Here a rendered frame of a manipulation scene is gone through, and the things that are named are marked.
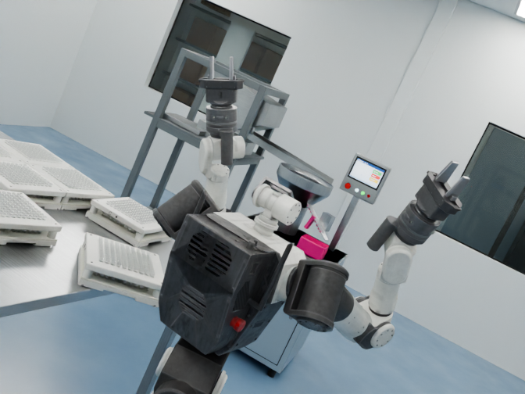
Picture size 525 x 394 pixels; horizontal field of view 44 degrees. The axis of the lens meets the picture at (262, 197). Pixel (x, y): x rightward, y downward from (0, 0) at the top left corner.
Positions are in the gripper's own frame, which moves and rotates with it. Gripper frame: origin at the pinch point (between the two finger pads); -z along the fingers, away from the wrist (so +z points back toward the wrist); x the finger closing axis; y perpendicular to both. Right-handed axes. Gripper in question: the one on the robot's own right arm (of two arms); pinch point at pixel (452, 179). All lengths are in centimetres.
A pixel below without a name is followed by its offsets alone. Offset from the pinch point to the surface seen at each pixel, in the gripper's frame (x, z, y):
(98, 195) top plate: 91, 103, -43
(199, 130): 269, 187, 74
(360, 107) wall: 363, 185, 265
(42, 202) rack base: 80, 100, -65
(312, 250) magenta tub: 128, 154, 100
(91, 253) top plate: 38, 78, -58
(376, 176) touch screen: 163, 119, 140
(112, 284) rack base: 29, 80, -51
